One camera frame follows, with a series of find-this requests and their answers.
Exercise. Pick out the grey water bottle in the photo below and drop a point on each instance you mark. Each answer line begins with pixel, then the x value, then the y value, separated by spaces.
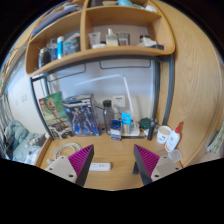
pixel 108 116

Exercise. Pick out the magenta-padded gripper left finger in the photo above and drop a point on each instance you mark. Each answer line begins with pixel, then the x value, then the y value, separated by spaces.
pixel 61 166

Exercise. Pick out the white desk lamp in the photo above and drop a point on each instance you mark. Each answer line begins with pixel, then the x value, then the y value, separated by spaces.
pixel 128 93

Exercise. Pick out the wooden shelf unit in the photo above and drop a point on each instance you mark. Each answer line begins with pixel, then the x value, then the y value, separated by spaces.
pixel 100 52

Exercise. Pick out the bed with teal bedding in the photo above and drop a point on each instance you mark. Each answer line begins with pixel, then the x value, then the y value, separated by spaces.
pixel 16 136

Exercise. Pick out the green toy figure box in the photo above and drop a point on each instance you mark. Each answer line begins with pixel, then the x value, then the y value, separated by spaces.
pixel 55 115

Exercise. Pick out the small dark blue box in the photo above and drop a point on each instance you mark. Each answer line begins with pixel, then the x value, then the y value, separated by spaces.
pixel 115 130

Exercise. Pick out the white mug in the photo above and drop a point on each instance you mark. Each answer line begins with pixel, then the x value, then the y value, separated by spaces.
pixel 163 135

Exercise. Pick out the grey metal desk frame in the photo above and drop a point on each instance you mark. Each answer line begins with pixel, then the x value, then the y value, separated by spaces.
pixel 171 86

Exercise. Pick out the clear plastic cup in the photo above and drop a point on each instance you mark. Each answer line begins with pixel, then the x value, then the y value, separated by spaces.
pixel 175 155

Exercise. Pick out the white red-capped lotion bottle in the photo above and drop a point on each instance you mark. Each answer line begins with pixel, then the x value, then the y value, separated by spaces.
pixel 173 138

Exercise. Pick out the blue robot model box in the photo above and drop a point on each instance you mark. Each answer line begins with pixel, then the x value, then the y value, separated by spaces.
pixel 81 115

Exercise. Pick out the white wall switch plate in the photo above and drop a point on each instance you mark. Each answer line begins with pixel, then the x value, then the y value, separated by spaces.
pixel 23 98

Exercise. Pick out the dark green round object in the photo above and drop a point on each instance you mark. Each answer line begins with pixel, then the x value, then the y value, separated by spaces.
pixel 144 124

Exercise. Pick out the patterned hanging cloth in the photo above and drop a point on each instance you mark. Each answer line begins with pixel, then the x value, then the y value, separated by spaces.
pixel 218 140

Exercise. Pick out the white power strip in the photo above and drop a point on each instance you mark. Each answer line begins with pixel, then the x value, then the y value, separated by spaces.
pixel 100 166

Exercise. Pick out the light blue orange box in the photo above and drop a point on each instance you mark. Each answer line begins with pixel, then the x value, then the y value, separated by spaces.
pixel 126 123

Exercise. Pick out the black cylindrical device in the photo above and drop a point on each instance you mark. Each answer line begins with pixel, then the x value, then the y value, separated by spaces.
pixel 151 130

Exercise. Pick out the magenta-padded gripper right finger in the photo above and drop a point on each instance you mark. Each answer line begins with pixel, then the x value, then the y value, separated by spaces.
pixel 166 166

